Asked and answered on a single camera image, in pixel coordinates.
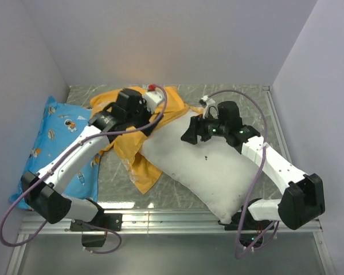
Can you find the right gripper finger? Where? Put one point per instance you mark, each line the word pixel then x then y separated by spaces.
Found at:
pixel 191 135
pixel 196 123

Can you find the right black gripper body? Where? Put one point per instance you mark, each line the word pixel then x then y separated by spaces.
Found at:
pixel 211 127

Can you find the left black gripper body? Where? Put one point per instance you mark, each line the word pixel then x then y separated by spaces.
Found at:
pixel 140 118

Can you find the orange pillowcase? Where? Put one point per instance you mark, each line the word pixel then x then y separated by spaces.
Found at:
pixel 142 173

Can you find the white pillow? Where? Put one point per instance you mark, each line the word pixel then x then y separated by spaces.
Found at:
pixel 214 171

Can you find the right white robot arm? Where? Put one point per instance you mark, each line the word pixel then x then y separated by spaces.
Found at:
pixel 302 194

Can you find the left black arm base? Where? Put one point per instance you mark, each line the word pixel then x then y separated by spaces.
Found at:
pixel 94 234

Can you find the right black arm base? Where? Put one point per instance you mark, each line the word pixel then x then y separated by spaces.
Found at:
pixel 251 228

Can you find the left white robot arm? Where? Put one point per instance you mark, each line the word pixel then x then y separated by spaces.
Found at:
pixel 44 190

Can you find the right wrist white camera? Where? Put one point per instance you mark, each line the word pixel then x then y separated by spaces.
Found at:
pixel 210 107

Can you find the wrist white camera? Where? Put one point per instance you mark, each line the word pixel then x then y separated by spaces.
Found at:
pixel 210 107
pixel 153 98

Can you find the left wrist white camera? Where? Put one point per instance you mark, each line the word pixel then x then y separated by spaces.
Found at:
pixel 153 98

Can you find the aluminium mounting rail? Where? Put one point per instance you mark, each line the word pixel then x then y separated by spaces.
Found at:
pixel 151 221

